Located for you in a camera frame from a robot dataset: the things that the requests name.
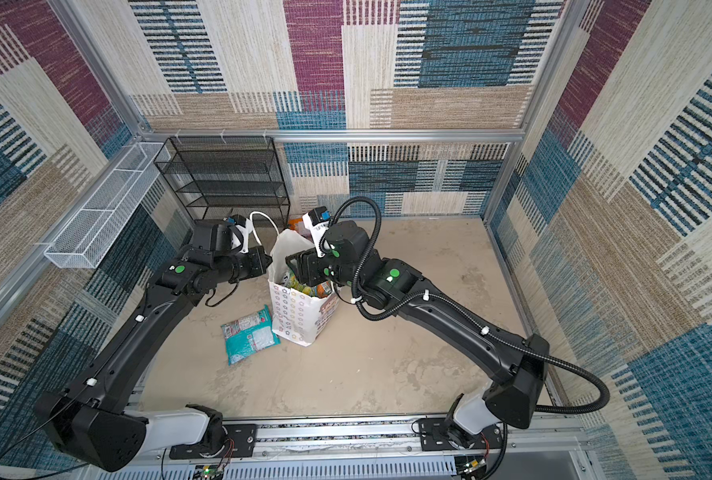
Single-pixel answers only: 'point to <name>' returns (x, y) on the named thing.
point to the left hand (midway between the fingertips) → (273, 254)
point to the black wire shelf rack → (225, 172)
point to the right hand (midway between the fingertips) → (299, 262)
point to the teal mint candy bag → (250, 334)
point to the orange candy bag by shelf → (293, 223)
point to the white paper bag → (296, 317)
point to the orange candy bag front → (321, 290)
